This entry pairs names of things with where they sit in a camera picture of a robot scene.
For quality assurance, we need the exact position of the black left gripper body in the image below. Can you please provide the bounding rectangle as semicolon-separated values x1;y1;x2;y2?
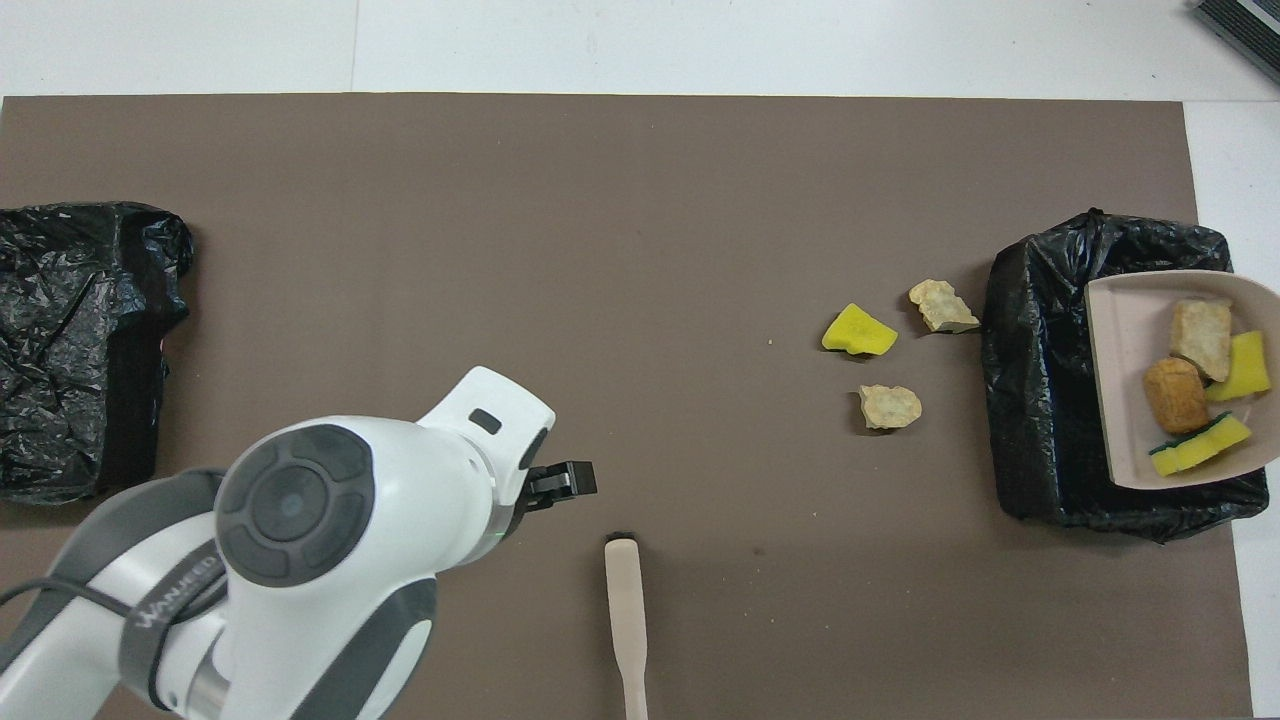
497;428;569;541

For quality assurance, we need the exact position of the beige hand brush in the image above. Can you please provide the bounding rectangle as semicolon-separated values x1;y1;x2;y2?
604;530;649;720

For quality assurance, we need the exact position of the beige plastic dustpan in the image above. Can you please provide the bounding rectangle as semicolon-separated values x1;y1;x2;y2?
1085;270;1280;491

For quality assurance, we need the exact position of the orange brown bread roll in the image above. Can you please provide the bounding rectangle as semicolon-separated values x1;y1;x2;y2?
1144;357;1211;436

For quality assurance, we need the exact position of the green and yellow sponge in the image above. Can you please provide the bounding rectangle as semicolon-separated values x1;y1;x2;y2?
1148;414;1253;477

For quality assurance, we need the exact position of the yellow notched sponge piece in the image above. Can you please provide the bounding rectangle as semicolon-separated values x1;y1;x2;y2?
1205;331;1272;403

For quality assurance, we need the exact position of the black bag lined bin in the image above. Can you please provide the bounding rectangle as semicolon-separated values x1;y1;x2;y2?
982;208;1269;544
0;203;194;506

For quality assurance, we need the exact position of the brown table mat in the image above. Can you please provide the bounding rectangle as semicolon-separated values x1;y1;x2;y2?
0;93;1253;720

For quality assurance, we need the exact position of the yellow sponge scrap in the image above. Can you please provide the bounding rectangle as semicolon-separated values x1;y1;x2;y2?
822;303;899;357

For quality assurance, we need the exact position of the tan cracker piece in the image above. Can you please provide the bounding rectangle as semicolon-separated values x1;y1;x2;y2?
908;279;981;334

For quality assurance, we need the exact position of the dark ribbed panel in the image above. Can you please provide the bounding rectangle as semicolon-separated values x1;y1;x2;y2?
1190;0;1280;86

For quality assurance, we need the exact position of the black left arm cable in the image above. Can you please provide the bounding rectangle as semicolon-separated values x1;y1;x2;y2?
0;575;211;701

